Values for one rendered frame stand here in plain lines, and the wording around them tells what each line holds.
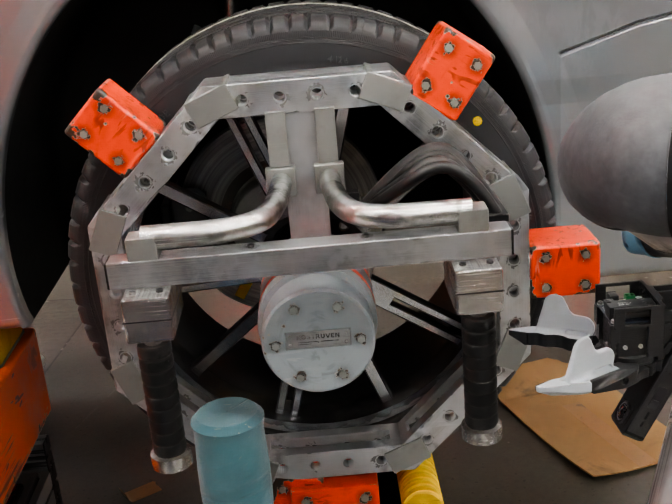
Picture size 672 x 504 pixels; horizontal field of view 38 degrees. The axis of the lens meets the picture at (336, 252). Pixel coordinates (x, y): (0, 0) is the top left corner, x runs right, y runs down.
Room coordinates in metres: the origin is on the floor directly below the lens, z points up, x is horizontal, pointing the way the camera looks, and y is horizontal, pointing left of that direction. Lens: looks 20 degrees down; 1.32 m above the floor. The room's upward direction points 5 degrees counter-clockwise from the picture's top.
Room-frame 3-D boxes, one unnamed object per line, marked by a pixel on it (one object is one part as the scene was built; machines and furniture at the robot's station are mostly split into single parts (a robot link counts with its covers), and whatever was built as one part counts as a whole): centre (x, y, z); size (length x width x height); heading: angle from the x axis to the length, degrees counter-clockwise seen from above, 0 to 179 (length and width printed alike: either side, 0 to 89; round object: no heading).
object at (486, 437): (0.93, -0.14, 0.83); 0.04 x 0.04 x 0.16
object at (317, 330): (1.10, 0.03, 0.85); 0.21 x 0.14 x 0.14; 0
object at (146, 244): (1.04, 0.13, 1.03); 0.19 x 0.18 x 0.11; 0
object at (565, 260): (1.17, -0.29, 0.85); 0.09 x 0.08 x 0.07; 90
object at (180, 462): (0.93, 0.20, 0.83); 0.04 x 0.04 x 0.16
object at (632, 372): (0.90, -0.28, 0.83); 0.09 x 0.05 x 0.02; 122
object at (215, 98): (1.17, 0.03, 0.85); 0.54 x 0.07 x 0.54; 90
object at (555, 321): (0.99, -0.23, 0.85); 0.09 x 0.03 x 0.06; 58
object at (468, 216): (1.04, -0.07, 1.03); 0.19 x 0.18 x 0.11; 0
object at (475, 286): (0.96, -0.14, 0.93); 0.09 x 0.05 x 0.05; 0
